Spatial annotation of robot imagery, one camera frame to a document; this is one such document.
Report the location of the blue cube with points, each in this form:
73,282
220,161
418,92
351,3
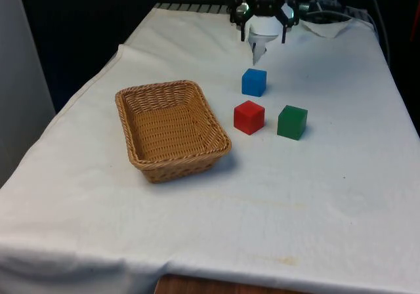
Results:
253,83

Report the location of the wicker basket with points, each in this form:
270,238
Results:
170,133

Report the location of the red cube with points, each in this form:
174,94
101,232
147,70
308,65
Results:
248,118

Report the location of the green cube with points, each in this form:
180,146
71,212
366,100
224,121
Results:
291,123

